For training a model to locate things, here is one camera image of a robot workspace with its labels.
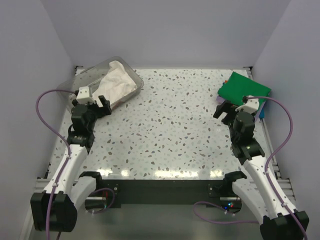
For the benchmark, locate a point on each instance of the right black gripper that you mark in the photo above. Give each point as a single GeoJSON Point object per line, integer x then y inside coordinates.
{"type": "Point", "coordinates": [230, 108]}

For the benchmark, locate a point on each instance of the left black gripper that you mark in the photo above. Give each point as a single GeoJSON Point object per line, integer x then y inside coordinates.
{"type": "Point", "coordinates": [102, 111]}

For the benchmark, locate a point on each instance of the white t shirt red print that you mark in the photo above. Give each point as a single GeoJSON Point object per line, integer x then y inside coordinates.
{"type": "Point", "coordinates": [115, 85]}

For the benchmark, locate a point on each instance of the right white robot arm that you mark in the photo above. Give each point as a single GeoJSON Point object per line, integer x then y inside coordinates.
{"type": "Point", "coordinates": [257, 187]}

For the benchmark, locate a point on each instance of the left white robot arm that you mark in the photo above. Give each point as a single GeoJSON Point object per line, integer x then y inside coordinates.
{"type": "Point", "coordinates": [55, 209]}

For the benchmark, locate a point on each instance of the clear plastic bin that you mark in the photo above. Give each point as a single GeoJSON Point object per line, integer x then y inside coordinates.
{"type": "Point", "coordinates": [93, 76]}

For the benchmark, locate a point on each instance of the green folded t shirt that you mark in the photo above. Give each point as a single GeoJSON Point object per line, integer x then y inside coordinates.
{"type": "Point", "coordinates": [238, 86]}

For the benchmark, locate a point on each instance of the blue folded t shirt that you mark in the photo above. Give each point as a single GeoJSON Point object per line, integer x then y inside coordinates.
{"type": "Point", "coordinates": [261, 111]}

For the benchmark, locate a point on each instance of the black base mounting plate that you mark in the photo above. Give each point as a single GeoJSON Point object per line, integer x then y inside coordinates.
{"type": "Point", "coordinates": [161, 192]}

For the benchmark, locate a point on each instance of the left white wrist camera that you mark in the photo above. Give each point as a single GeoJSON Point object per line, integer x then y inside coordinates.
{"type": "Point", "coordinates": [85, 96]}

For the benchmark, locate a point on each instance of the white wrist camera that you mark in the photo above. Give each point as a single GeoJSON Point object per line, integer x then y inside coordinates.
{"type": "Point", "coordinates": [85, 96]}
{"type": "Point", "coordinates": [249, 105]}

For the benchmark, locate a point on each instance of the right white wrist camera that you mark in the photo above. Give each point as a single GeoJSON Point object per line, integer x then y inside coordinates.
{"type": "Point", "coordinates": [249, 105]}

